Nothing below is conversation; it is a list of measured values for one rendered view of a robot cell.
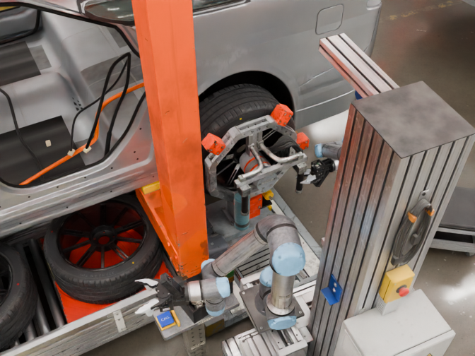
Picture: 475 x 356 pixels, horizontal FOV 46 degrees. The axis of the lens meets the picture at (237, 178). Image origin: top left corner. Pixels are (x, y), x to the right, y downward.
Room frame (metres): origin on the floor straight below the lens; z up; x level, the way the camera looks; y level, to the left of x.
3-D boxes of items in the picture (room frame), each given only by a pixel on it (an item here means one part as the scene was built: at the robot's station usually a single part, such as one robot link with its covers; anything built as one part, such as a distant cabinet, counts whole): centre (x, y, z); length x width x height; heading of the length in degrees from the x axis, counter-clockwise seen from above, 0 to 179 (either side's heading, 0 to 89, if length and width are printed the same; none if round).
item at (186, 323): (1.48, 0.22, 0.44); 0.43 x 0.17 x 0.03; 118
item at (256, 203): (2.20, -0.06, 0.48); 0.16 x 0.12 x 0.17; 28
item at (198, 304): (1.50, 0.18, 0.51); 0.20 x 0.14 x 0.13; 127
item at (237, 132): (2.16, -0.08, 0.85); 0.54 x 0.07 x 0.54; 118
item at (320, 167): (2.10, -0.46, 0.86); 0.12 x 0.08 x 0.09; 118
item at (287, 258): (1.16, -0.17, 1.19); 0.15 x 0.12 x 0.55; 9
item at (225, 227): (2.31, 0.00, 0.32); 0.40 x 0.30 x 0.28; 118
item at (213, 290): (1.12, 0.09, 1.21); 0.11 x 0.08 x 0.09; 99
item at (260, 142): (2.10, -0.22, 1.03); 0.19 x 0.18 x 0.11; 28
